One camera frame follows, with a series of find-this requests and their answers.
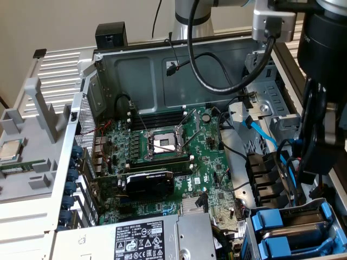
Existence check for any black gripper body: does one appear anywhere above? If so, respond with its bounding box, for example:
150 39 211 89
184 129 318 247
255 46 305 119
297 12 347 82

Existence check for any coloured power wire bundle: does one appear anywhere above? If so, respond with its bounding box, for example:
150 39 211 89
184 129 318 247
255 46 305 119
309 175 330 203

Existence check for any hard drive in blue caddy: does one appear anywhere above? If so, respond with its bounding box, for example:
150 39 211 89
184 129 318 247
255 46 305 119
243 197 347 260

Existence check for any green motherboard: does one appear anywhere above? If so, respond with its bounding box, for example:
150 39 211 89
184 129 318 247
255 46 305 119
92 104 252 233

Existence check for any silver socket cover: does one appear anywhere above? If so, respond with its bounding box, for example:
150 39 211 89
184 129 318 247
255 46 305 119
175 108 203 151

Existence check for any black RAM slot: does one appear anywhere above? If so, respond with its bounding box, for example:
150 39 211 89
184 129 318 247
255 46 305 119
126 162 195 177
129 105 188 122
124 154 195 168
126 110 188 130

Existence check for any silver heat sink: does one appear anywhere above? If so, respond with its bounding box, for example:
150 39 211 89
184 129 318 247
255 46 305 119
181 197 209 216

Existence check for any thin metal locking lever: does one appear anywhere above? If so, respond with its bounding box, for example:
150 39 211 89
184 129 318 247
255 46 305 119
128 100 150 138
148 142 178 154

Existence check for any CPU socket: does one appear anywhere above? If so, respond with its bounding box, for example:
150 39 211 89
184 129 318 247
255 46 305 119
145 126 189 162

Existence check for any black graphics card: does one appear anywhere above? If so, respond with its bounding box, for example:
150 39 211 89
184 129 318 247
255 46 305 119
92 167 176 201

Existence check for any open grey PC case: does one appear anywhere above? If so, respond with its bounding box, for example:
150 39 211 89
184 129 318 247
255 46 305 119
44 28 347 260

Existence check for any black block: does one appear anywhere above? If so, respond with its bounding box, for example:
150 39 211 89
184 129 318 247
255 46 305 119
95 22 128 51

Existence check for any grey power supply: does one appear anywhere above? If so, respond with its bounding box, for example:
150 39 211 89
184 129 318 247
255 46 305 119
53 212 217 260

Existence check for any grey parts rack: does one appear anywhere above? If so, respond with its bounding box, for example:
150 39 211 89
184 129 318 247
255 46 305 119
0 77 72 204

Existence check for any green RAM stick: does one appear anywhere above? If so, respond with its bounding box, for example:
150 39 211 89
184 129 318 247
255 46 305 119
0 161 36 174

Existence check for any CPU with silver lid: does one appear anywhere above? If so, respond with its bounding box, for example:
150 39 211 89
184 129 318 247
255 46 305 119
0 140 22 163

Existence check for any blue SATA wire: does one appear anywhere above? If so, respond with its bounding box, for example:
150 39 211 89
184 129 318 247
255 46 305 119
280 138 302 196
243 115 280 150

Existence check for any black plastic wire holder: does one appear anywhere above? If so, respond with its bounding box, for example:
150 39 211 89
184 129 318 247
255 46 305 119
245 152 290 209

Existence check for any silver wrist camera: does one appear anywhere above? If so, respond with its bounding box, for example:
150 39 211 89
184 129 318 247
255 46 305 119
251 0 298 43

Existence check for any black wire plug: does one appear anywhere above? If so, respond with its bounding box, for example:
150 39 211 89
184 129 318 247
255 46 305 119
196 191 209 213

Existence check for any power supply wire bundle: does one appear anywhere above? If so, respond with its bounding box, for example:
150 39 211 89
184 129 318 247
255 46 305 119
210 223 246 260

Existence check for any thick black camera cable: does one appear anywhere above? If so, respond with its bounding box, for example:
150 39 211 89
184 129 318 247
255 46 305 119
187 0 282 95

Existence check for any thin wire with red tie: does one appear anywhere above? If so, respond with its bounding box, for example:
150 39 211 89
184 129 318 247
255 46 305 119
164 37 181 72

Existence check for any black wire with connector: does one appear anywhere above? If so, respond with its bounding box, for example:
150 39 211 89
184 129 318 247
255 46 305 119
165 51 245 98

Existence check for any thin black hanging cable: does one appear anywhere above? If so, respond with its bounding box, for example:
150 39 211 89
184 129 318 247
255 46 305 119
151 0 163 38

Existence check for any black looped wire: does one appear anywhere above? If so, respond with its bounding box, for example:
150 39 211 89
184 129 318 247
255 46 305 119
114 93 136 114

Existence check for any thin red black wire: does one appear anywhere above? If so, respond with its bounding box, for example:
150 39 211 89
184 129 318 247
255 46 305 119
80 120 113 165

